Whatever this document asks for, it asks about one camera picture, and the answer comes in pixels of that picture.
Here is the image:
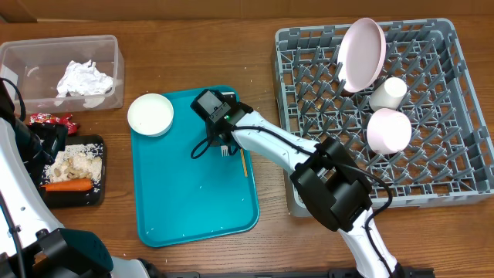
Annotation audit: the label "teal serving tray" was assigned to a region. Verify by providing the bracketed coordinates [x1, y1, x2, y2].
[130, 88, 260, 247]

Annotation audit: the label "clear plastic bin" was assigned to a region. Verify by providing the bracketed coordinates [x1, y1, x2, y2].
[1, 35, 124, 114]

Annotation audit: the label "white napkin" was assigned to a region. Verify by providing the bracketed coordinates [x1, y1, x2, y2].
[56, 59, 113, 109]

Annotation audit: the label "white bowl with food scraps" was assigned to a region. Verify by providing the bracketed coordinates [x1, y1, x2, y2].
[127, 93, 174, 137]

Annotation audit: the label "orange carrot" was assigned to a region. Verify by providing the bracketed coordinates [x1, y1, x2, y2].
[40, 178, 93, 192]

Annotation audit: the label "black plastic bin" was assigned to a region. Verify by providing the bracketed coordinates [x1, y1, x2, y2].
[38, 134, 107, 209]

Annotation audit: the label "pink round plate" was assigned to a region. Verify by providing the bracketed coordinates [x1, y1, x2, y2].
[337, 18, 386, 93]

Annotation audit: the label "red snack wrapper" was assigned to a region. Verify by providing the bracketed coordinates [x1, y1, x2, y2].
[29, 113, 80, 135]

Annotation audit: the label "wooden chopstick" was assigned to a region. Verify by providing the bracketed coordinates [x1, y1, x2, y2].
[240, 148, 249, 178]

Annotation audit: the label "spilled rice and scraps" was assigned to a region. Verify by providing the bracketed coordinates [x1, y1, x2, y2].
[40, 144, 103, 185]

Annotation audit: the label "white plastic cup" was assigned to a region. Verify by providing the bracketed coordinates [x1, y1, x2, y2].
[369, 77, 408, 111]

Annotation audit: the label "white plastic fork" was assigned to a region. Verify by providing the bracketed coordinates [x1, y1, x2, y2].
[221, 145, 229, 157]

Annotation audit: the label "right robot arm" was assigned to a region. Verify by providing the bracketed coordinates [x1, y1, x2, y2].
[191, 89, 405, 277]

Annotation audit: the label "grey dishwasher rack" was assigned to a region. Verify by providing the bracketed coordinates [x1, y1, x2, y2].
[273, 19, 493, 207]

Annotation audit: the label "pink bowl with food scraps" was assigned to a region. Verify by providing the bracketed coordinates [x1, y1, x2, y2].
[367, 108, 412, 154]

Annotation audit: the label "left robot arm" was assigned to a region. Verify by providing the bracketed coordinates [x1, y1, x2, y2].
[1, 78, 162, 278]

